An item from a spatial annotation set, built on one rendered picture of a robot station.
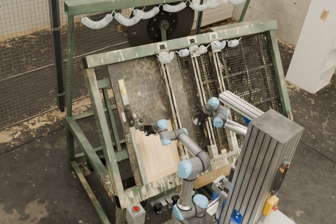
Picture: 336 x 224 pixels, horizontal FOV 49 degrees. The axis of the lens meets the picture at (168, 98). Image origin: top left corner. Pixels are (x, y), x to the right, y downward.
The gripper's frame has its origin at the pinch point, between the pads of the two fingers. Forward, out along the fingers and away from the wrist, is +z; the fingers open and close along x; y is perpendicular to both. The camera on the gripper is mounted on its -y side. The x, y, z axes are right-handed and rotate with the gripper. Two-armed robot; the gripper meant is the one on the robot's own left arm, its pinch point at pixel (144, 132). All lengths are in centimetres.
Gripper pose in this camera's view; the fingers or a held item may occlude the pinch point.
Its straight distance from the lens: 308.3
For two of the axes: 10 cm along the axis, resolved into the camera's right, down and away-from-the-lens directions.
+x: 0.4, -9.4, 3.4
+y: 9.0, 1.7, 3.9
